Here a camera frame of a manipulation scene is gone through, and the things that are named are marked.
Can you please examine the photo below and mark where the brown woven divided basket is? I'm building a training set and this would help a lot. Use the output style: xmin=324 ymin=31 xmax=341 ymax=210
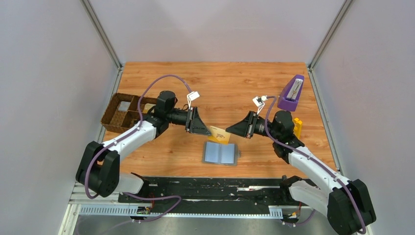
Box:
xmin=101 ymin=93 xmax=157 ymax=134

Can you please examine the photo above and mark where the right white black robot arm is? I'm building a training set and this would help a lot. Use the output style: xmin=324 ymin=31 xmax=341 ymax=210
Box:
xmin=226 ymin=111 xmax=377 ymax=235

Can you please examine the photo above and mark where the grey card holder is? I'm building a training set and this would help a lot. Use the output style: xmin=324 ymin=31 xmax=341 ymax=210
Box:
xmin=202 ymin=141 xmax=240 ymax=166

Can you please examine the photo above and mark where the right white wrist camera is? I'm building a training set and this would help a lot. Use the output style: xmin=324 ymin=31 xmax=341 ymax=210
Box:
xmin=252 ymin=95 xmax=268 ymax=115

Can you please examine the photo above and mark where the silver card in basket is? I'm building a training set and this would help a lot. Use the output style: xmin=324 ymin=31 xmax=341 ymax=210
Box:
xmin=118 ymin=101 xmax=131 ymax=112

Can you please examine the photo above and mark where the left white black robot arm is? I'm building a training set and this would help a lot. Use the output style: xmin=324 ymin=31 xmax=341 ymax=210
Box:
xmin=75 ymin=91 xmax=211 ymax=198

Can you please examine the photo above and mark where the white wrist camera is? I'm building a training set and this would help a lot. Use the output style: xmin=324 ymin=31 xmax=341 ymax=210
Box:
xmin=252 ymin=95 xmax=268 ymax=115
xmin=186 ymin=91 xmax=200 ymax=109

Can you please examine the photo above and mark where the gold card in basket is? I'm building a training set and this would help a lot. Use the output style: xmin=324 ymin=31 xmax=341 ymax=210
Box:
xmin=142 ymin=103 xmax=155 ymax=114

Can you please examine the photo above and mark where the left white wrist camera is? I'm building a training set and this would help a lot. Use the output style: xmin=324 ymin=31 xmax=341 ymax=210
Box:
xmin=186 ymin=91 xmax=200 ymax=109

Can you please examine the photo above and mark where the gold striped card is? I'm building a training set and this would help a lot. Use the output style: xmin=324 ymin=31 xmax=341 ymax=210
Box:
xmin=207 ymin=126 xmax=231 ymax=144

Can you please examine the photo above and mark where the white slotted cable duct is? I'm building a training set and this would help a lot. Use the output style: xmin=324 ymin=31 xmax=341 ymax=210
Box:
xmin=78 ymin=205 xmax=283 ymax=219

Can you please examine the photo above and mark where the colourful toy block vehicle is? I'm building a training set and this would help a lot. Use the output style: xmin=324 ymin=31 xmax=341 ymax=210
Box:
xmin=293 ymin=117 xmax=303 ymax=139

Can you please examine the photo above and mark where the purple metronome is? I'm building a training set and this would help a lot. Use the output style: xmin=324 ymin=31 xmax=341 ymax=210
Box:
xmin=277 ymin=74 xmax=304 ymax=112

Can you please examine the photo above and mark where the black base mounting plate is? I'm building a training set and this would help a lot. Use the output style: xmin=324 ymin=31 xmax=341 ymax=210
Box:
xmin=139 ymin=177 xmax=309 ymax=213

